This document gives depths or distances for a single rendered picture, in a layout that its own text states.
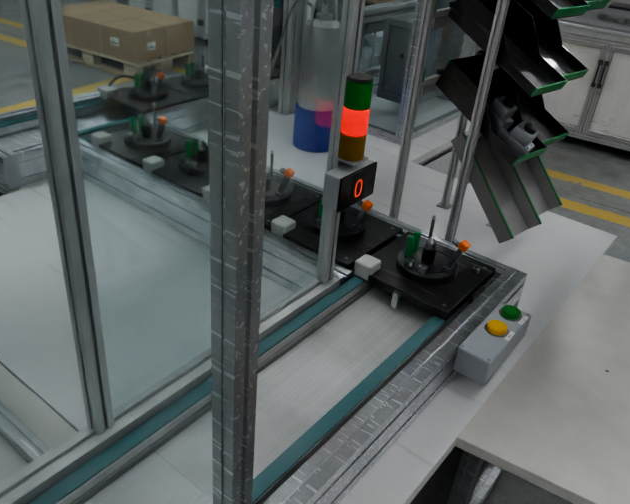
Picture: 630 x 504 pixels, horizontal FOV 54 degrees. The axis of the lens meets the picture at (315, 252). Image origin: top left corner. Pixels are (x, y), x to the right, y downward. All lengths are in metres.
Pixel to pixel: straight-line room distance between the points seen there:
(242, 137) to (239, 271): 0.11
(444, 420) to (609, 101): 4.32
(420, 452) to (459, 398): 0.17
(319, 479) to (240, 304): 0.52
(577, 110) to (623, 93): 0.34
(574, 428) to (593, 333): 0.34
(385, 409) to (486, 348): 0.28
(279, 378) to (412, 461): 0.28
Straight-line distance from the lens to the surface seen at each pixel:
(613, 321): 1.67
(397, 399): 1.11
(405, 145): 1.60
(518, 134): 1.51
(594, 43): 5.26
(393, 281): 1.38
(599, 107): 5.36
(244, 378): 0.57
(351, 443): 1.03
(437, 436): 1.21
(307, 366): 1.21
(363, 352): 1.26
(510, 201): 1.66
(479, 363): 1.25
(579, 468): 1.26
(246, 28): 0.41
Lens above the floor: 1.73
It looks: 32 degrees down
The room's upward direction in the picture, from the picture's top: 5 degrees clockwise
